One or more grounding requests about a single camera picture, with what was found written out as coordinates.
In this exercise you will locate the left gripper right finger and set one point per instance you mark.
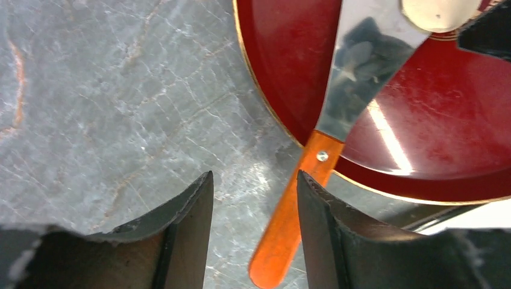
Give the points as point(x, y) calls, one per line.
point(346, 248)

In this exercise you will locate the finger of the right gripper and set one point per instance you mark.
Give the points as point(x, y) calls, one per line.
point(489, 34)

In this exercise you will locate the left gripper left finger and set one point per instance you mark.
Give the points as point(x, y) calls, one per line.
point(164, 248)

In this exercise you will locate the white dough piece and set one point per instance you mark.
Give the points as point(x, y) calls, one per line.
point(439, 16)

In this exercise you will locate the metal scraper orange handle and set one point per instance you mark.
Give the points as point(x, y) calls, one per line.
point(373, 41)

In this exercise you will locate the round red plate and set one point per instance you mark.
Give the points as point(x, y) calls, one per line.
point(438, 133)

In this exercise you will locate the white strawberry tray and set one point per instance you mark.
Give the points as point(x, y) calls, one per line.
point(491, 215)

